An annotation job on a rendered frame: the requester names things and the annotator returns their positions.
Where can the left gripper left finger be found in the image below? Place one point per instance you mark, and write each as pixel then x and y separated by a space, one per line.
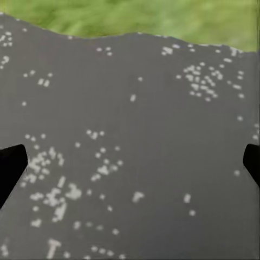
pixel 13 162

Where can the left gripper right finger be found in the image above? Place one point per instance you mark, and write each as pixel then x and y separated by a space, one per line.
pixel 251 161

